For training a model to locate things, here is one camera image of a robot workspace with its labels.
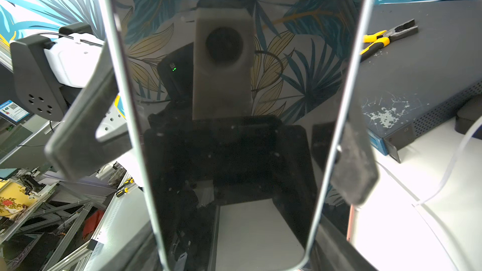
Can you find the black phone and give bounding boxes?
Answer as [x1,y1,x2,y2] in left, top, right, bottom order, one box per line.
[103,0,374,270]
[454,95,481,134]

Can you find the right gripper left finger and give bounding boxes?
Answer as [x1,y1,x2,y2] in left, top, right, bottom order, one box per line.
[45,43,132,180]

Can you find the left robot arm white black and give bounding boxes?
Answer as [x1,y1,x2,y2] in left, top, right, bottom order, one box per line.
[10,23,131,149]

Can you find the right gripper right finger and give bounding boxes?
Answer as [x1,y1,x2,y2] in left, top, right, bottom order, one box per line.
[330,102,379,205]

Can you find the white charging cable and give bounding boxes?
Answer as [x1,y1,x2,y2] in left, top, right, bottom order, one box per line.
[412,114,482,208]

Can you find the dark grey network switch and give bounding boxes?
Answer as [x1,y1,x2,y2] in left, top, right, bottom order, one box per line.
[356,0,481,161]

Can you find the pink case phone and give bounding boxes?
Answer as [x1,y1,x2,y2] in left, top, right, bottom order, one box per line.
[346,205,356,242]

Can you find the yellow black pliers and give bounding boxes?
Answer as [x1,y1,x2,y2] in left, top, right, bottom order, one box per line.
[360,19,418,62]

